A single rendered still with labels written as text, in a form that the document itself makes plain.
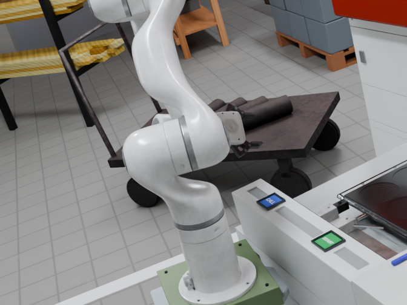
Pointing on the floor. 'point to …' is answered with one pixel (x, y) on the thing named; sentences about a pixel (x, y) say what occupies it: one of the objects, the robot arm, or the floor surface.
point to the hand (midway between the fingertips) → (254, 130)
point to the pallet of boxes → (314, 30)
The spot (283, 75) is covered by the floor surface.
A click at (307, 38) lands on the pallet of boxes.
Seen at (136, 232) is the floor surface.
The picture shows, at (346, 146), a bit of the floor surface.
